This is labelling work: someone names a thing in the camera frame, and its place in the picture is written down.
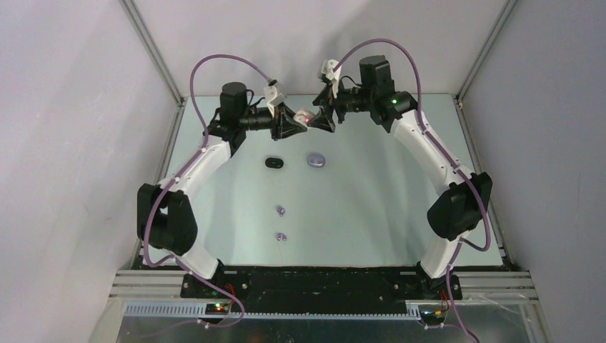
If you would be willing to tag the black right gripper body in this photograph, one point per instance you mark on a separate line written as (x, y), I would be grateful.
(341, 104)

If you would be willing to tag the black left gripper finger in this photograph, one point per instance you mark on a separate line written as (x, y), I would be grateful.
(288, 114)
(292, 130)

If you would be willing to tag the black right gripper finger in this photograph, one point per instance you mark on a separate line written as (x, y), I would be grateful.
(323, 121)
(321, 100)

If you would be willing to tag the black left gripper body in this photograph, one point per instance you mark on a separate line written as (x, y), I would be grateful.
(277, 121)

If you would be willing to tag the white earbud charging case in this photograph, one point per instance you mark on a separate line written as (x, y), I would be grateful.
(304, 117)

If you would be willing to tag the black earbud charging case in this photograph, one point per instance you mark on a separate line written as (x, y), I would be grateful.
(274, 163)

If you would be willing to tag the purple earbud charging case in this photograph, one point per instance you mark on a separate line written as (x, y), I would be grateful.
(316, 160)

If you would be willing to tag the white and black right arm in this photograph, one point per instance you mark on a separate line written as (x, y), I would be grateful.
(463, 194)

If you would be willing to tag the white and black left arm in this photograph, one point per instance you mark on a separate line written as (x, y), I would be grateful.
(165, 217)

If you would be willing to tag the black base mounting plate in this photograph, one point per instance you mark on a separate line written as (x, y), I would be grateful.
(322, 290)

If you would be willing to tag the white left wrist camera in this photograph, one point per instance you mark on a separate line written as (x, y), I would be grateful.
(274, 96)

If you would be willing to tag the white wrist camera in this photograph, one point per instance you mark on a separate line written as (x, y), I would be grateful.
(329, 73)
(274, 96)

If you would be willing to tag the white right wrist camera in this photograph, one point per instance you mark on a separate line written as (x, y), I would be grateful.
(329, 73)

